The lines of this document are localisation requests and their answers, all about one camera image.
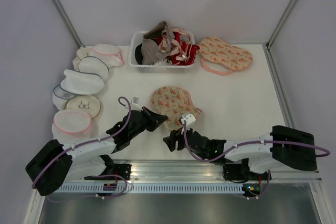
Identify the left aluminium frame post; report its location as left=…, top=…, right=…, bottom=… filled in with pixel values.
left=51, top=0, right=84, bottom=48

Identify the white slotted cable duct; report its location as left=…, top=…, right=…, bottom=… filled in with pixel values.
left=56, top=182, right=244, bottom=194

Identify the pink bra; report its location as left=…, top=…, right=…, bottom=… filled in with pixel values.
left=159, top=27, right=184, bottom=57

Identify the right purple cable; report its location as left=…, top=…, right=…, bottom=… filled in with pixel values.
left=182, top=121, right=331, bottom=200

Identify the grey trimmed white mesh bag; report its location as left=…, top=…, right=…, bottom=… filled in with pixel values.
left=79, top=56, right=110, bottom=81

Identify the white plastic basket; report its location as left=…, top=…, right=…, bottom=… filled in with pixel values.
left=128, top=31, right=195, bottom=73

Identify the right aluminium frame post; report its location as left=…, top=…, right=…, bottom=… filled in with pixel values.
left=265, top=0, right=316, bottom=50

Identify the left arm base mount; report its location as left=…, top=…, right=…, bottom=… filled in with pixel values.
left=84, top=164, right=132, bottom=180

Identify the cream round laundry bag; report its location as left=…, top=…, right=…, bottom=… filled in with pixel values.
left=72, top=47, right=91, bottom=71

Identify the red bra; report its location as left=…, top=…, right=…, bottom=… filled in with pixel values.
left=167, top=29, right=200, bottom=66

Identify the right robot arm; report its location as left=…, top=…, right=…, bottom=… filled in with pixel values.
left=163, top=125, right=317, bottom=182

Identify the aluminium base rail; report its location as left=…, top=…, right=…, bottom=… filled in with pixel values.
left=36, top=44, right=323, bottom=183

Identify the beige bag with bra print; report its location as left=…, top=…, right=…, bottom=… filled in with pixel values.
left=64, top=95, right=103, bottom=122

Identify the taupe bra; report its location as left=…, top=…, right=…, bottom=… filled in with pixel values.
left=141, top=21, right=171, bottom=65

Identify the black bra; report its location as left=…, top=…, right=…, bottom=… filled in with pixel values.
left=134, top=44, right=143, bottom=65

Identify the pink trimmed white mesh bag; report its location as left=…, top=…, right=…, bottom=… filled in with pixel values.
left=90, top=44, right=125, bottom=67

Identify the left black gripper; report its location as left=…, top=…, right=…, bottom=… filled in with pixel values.
left=130, top=106, right=168, bottom=139

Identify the front pink trimmed mesh bag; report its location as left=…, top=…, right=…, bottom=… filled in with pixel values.
left=51, top=110, right=93, bottom=140

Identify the large white mesh bag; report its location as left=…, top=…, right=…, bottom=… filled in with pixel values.
left=60, top=69, right=105, bottom=95

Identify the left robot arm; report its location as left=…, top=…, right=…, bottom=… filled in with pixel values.
left=25, top=107, right=168, bottom=196

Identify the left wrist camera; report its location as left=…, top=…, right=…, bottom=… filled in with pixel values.
left=130, top=97, right=142, bottom=111

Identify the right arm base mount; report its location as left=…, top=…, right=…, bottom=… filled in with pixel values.
left=222, top=164, right=268, bottom=183

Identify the floral mesh laundry bag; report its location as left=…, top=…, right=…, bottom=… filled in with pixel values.
left=150, top=86, right=202, bottom=131

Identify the blue trimmed mesh bag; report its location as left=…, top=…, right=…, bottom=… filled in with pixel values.
left=52, top=85, right=76, bottom=111

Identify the aluminium frame post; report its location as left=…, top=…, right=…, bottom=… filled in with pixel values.
left=265, top=0, right=316, bottom=50
left=51, top=0, right=84, bottom=48

